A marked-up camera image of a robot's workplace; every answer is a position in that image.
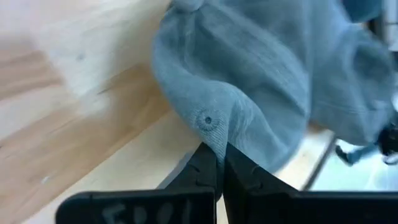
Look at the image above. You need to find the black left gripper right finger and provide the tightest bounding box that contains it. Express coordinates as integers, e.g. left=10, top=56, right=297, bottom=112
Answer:
left=223, top=142, right=398, bottom=224

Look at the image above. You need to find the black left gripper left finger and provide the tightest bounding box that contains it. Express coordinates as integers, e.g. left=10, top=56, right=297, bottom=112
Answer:
left=55, top=142, right=218, bottom=224

